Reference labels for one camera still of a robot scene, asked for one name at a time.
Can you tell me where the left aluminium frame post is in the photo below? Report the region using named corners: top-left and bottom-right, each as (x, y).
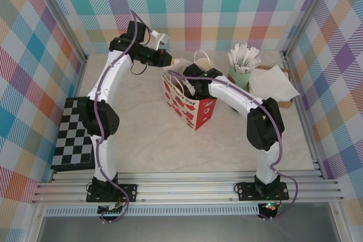
top-left (35, 0), bottom-right (88, 64)

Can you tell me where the brown cardboard napkin tray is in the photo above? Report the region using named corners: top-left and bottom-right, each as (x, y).
top-left (248, 65), bottom-right (294, 109)

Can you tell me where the circuit board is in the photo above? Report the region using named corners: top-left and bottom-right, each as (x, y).
top-left (97, 202), bottom-right (127, 216)
top-left (258, 202), bottom-right (281, 219)

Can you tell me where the left circuit board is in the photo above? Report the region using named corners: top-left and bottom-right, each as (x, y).
top-left (97, 202), bottom-right (127, 216)

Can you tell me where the right aluminium frame post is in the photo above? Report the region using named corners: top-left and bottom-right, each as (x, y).
top-left (280, 0), bottom-right (340, 61)

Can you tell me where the aluminium frame post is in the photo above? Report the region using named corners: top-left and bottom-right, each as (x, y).
top-left (35, 0), bottom-right (88, 64)
top-left (280, 0), bottom-right (340, 61)

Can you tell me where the green holder cup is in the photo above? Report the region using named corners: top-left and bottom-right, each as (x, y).
top-left (227, 65), bottom-right (252, 92)

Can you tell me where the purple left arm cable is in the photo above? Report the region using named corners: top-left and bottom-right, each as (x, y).
top-left (93, 10), bottom-right (155, 224)

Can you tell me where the white paper napkin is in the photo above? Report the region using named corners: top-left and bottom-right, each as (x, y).
top-left (249, 65), bottom-right (301, 103)

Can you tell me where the white slotted cable duct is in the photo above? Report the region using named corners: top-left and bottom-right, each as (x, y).
top-left (44, 207), bottom-right (260, 216)

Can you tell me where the white red printed paper bag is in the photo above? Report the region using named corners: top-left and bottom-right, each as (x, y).
top-left (161, 50), bottom-right (218, 131)

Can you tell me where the right circuit board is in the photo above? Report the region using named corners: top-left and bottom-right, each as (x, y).
top-left (258, 202), bottom-right (281, 219)

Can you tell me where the black white checkerboard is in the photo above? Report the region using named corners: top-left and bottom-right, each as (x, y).
top-left (50, 95), bottom-right (99, 172)

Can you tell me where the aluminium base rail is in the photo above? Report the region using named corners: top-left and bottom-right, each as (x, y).
top-left (31, 171), bottom-right (345, 205)

